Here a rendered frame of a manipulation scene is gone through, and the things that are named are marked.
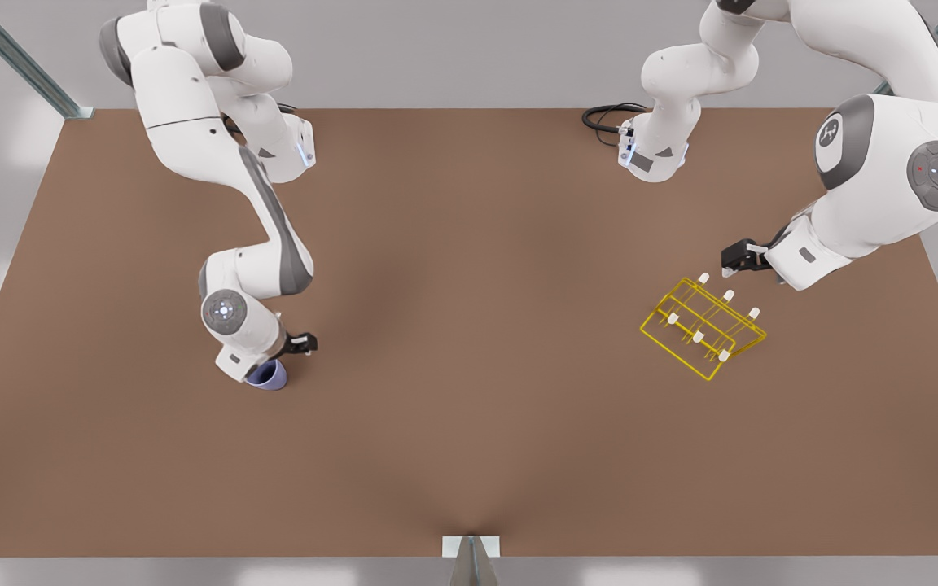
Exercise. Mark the purple cup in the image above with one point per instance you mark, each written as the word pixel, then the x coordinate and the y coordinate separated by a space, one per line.
pixel 267 375

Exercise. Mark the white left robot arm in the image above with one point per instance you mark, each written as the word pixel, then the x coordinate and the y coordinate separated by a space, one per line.
pixel 884 155

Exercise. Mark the silver frame post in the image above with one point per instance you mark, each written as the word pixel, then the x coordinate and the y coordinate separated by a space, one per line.
pixel 17 57
pixel 471 560
pixel 937 37

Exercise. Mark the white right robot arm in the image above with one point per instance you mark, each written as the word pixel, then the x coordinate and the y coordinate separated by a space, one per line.
pixel 192 114

